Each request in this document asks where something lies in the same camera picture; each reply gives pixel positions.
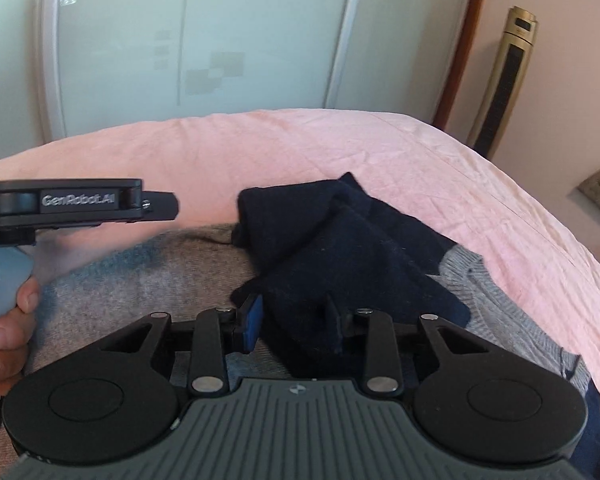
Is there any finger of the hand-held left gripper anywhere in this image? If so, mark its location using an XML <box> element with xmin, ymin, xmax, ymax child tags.
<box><xmin>142</xmin><ymin>191</ymin><xmax>180</xmax><ymax>221</ymax></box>

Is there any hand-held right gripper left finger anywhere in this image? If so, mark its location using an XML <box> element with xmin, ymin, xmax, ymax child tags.
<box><xmin>98</xmin><ymin>294</ymin><xmax>264</xmax><ymax>397</ymax></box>

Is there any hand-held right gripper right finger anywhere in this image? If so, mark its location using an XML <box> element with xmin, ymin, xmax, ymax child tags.
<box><xmin>325</xmin><ymin>294</ymin><xmax>477</xmax><ymax>394</ymax></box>

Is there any grey and navy knit sweater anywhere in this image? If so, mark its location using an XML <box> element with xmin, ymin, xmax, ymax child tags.
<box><xmin>0</xmin><ymin>172</ymin><xmax>600</xmax><ymax>480</ymax></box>

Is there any person's left hand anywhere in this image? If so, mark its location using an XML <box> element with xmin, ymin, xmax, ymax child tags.
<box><xmin>0</xmin><ymin>277</ymin><xmax>43</xmax><ymax>401</ymax></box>

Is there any white frosted sliding wardrobe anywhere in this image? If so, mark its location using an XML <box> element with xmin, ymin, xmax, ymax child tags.
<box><xmin>0</xmin><ymin>0</ymin><xmax>477</xmax><ymax>162</ymax></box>

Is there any pink bed sheet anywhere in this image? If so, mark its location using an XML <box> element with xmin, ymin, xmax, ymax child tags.
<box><xmin>0</xmin><ymin>110</ymin><xmax>600</xmax><ymax>413</ymax></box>

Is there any gold tower air conditioner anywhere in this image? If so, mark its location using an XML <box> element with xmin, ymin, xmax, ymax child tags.
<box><xmin>466</xmin><ymin>6</ymin><xmax>540</xmax><ymax>162</ymax></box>

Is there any brown wooden door frame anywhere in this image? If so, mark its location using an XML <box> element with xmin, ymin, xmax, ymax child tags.
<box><xmin>432</xmin><ymin>0</ymin><xmax>492</xmax><ymax>132</ymax></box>

